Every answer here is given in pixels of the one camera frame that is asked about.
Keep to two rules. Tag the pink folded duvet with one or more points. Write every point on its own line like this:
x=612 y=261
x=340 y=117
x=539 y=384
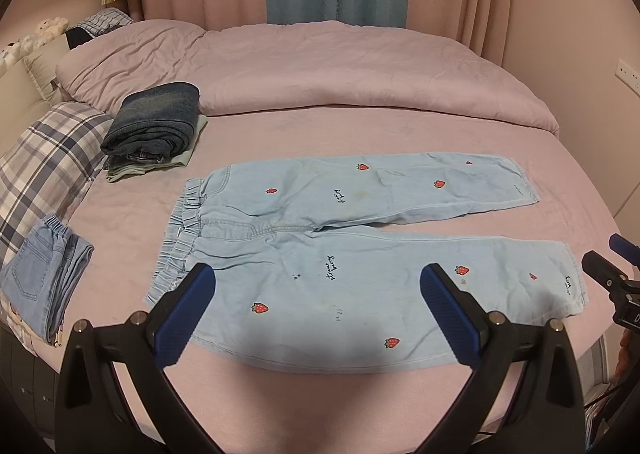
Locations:
x=264 y=67

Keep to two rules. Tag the folded light denim shorts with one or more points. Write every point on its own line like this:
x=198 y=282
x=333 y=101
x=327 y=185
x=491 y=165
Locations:
x=40 y=279

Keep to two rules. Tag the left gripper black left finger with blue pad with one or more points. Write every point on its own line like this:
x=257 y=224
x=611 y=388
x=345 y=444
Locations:
x=92 y=414

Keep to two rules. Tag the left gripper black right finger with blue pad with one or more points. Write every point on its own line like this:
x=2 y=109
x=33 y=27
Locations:
x=546 y=410

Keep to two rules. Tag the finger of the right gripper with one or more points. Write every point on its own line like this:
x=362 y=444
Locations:
x=603 y=271

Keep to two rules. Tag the pale green folded garment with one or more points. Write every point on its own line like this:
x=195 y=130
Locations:
x=118 y=169

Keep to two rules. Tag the plaid blue white pillow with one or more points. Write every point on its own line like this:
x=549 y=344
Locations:
x=49 y=170

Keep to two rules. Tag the checked grey pillow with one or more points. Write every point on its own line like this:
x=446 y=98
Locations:
x=104 y=21

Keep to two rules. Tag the white wall socket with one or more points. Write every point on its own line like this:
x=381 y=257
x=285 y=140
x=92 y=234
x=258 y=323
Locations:
x=628 y=76

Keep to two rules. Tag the light blue strawberry pants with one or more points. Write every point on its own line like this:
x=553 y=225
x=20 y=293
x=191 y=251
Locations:
x=318 y=270

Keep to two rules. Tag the white plush toy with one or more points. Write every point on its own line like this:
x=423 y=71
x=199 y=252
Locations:
x=45 y=32

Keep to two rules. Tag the pink bed sheet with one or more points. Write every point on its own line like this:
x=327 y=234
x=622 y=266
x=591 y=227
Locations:
x=251 y=409

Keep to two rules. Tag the cream headboard cushion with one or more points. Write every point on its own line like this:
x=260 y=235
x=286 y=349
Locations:
x=41 y=67

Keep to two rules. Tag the dark blue folded jeans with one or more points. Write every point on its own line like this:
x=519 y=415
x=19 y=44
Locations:
x=154 y=125

